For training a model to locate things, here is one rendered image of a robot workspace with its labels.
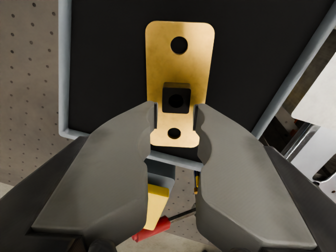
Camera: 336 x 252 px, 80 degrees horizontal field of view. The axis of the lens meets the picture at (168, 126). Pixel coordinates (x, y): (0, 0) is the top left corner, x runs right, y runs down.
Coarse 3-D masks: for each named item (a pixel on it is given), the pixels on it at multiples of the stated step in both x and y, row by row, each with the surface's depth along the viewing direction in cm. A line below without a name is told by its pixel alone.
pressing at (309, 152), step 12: (300, 132) 34; (312, 132) 32; (324, 132) 33; (288, 144) 35; (300, 144) 34; (312, 144) 34; (324, 144) 34; (288, 156) 35; (300, 156) 36; (312, 156) 36; (324, 156) 35; (300, 168) 37; (312, 168) 37; (312, 180) 39; (324, 180) 39; (324, 192) 40
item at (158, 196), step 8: (152, 184) 20; (152, 192) 19; (160, 192) 19; (168, 192) 19; (152, 200) 19; (160, 200) 19; (152, 208) 20; (160, 208) 20; (152, 216) 21; (152, 224) 21
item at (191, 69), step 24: (168, 24) 11; (192, 24) 11; (168, 48) 12; (192, 48) 11; (168, 72) 12; (192, 72) 12; (168, 96) 12; (192, 96) 13; (168, 120) 14; (192, 120) 14; (168, 144) 15; (192, 144) 15
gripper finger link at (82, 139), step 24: (72, 144) 8; (48, 168) 7; (24, 192) 6; (48, 192) 6; (0, 216) 5; (24, 216) 5; (0, 240) 5; (24, 240) 5; (48, 240) 5; (72, 240) 5
